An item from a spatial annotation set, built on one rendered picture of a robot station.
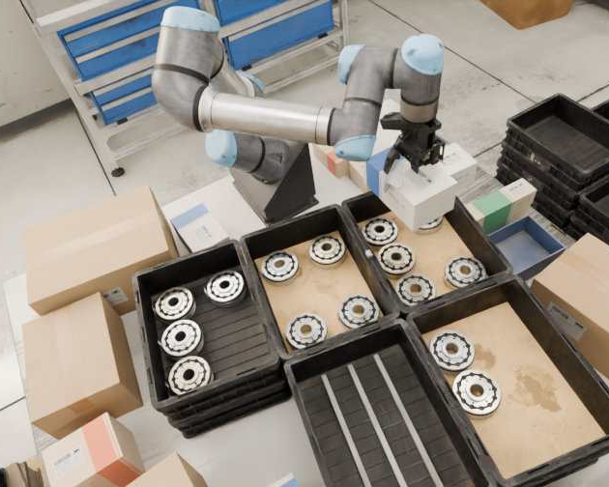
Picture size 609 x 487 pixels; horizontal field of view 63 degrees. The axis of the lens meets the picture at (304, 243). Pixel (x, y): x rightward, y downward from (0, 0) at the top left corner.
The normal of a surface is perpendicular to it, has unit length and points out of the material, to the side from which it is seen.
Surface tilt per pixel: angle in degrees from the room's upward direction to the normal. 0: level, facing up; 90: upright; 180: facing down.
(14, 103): 90
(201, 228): 0
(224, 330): 0
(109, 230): 0
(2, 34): 90
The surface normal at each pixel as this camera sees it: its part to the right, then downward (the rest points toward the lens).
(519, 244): -0.12, -0.61
